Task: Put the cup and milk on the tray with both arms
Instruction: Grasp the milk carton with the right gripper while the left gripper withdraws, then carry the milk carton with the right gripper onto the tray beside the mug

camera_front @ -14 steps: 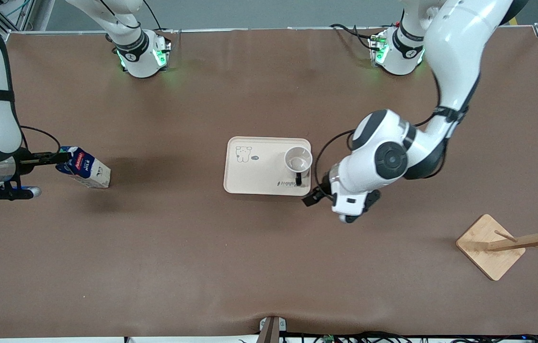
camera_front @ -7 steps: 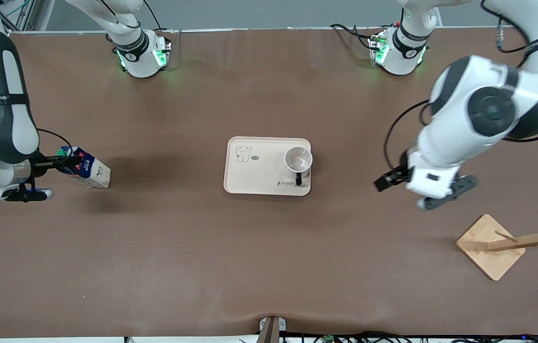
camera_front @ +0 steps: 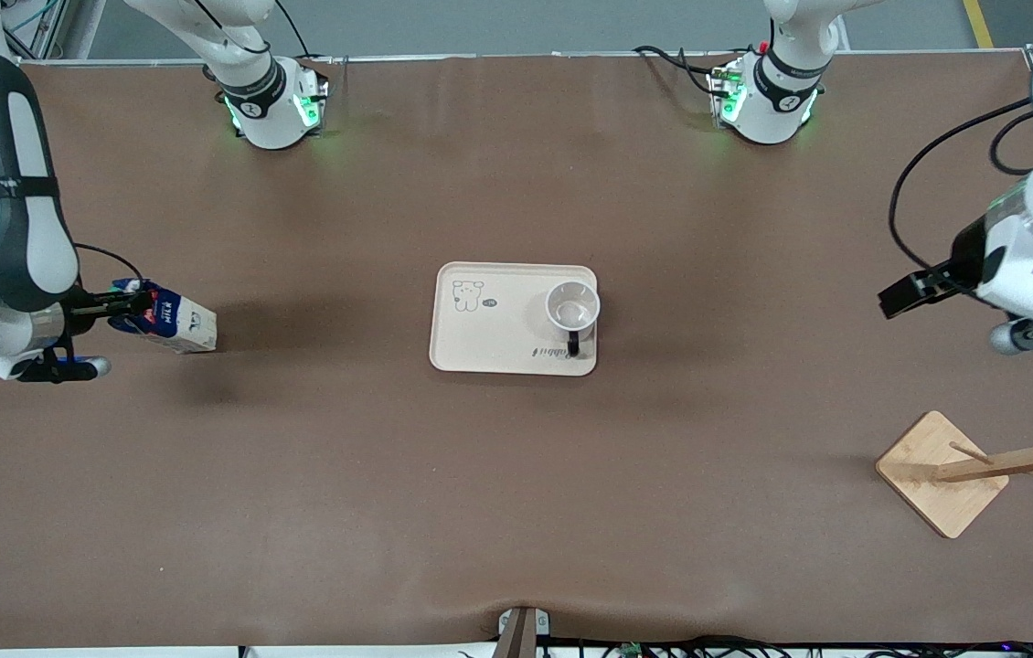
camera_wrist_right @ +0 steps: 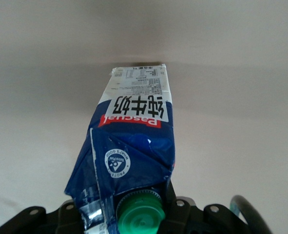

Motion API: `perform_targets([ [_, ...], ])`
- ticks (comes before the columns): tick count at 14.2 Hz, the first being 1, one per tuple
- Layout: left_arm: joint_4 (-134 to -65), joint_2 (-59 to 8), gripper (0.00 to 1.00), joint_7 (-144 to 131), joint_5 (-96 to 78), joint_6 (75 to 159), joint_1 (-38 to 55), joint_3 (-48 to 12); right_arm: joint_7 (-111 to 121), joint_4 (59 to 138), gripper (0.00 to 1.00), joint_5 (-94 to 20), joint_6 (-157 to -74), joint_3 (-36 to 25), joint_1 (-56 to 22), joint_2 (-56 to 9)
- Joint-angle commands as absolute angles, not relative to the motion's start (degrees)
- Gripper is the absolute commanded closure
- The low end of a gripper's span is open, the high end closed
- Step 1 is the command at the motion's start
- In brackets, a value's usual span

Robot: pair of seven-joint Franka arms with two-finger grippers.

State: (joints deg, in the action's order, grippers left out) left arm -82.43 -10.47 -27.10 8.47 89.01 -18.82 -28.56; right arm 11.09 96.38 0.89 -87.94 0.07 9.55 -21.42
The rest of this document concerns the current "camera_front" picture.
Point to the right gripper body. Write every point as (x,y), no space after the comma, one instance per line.
(78,306)

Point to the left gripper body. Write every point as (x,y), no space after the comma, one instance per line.
(963,259)

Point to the blue and white milk carton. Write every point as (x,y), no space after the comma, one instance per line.
(178,329)

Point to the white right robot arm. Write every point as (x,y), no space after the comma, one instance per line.
(14,238)

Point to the cream rectangular tray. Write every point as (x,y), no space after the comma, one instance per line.
(489,338)

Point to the wooden mug rack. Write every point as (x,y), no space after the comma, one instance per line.
(942,484)

